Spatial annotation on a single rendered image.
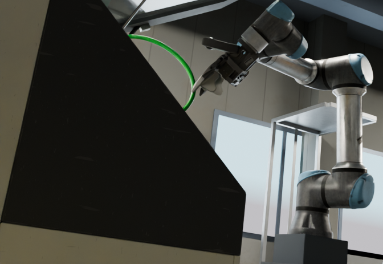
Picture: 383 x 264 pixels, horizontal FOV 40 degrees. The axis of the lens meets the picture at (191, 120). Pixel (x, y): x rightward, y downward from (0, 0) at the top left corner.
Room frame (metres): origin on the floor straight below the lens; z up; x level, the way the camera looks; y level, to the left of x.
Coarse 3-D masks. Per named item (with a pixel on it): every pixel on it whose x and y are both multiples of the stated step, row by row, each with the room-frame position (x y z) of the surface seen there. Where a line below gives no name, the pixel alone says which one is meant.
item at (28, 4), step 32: (0, 0) 1.14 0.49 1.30; (32, 0) 1.16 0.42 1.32; (0, 32) 1.14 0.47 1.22; (32, 32) 1.16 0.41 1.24; (0, 64) 1.15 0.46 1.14; (32, 64) 1.17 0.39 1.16; (0, 96) 1.15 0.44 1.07; (0, 128) 1.16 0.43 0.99; (0, 160) 1.16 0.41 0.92; (0, 192) 1.16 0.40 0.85
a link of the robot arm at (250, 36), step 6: (246, 30) 1.37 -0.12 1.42; (252, 30) 1.35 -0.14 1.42; (246, 36) 1.36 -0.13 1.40; (252, 36) 1.36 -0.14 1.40; (258, 36) 1.35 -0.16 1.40; (246, 42) 1.37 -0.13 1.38; (252, 42) 1.36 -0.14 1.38; (258, 42) 1.36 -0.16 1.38; (264, 42) 1.37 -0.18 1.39; (252, 48) 1.38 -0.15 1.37; (258, 48) 1.38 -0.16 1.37
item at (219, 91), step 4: (220, 76) 1.47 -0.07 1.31; (216, 80) 1.49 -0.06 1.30; (220, 80) 1.48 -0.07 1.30; (216, 84) 1.49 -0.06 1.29; (220, 84) 1.48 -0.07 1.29; (204, 88) 1.50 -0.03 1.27; (220, 88) 1.49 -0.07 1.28; (200, 92) 1.51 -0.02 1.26; (204, 92) 1.51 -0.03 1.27; (216, 92) 1.50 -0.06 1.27; (220, 92) 1.50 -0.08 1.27
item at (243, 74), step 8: (240, 40) 1.38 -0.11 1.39; (240, 48) 1.40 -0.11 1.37; (248, 48) 1.37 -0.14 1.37; (224, 56) 1.40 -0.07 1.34; (232, 56) 1.41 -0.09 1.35; (240, 56) 1.40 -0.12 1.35; (248, 56) 1.39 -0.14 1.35; (256, 56) 1.38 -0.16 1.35; (224, 64) 1.41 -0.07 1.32; (232, 64) 1.39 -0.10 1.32; (240, 64) 1.40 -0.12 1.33; (248, 64) 1.40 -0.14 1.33; (224, 72) 1.42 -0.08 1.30; (232, 72) 1.40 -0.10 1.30; (240, 72) 1.39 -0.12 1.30; (248, 72) 1.43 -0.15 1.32; (232, 80) 1.40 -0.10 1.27; (240, 80) 1.46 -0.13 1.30
